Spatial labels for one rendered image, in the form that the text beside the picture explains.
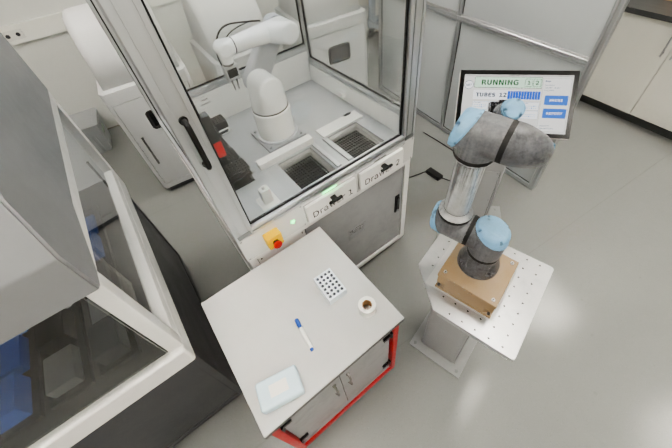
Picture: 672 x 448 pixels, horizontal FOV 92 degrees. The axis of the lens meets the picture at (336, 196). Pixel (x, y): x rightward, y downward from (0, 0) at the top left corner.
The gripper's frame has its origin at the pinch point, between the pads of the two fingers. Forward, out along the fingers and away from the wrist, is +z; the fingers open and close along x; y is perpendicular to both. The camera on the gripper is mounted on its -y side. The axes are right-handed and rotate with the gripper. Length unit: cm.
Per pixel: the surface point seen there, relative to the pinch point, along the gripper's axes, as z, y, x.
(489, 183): 52, -32, -14
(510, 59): 96, 51, -27
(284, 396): -71, -97, 67
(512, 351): -46, -82, -7
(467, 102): 14.8, 10.5, 8.8
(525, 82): 14.8, 20.4, -16.1
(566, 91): 14.8, 16.6, -34.0
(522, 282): -24, -64, -14
